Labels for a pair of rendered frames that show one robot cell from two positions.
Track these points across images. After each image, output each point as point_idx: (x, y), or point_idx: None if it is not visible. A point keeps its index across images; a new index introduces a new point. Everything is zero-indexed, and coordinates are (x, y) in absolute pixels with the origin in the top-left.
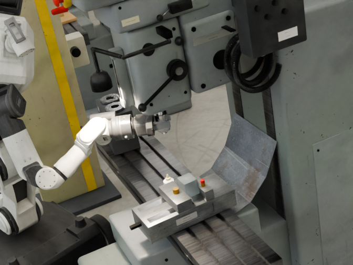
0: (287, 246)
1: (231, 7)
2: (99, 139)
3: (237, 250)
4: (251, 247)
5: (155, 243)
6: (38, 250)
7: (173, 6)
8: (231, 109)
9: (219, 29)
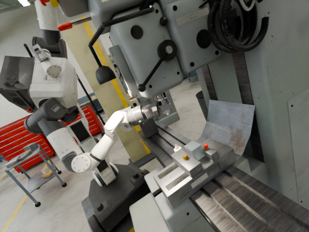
0: (267, 181)
1: None
2: (122, 126)
3: (270, 219)
4: (284, 211)
5: None
6: (115, 194)
7: None
8: (206, 98)
9: (197, 9)
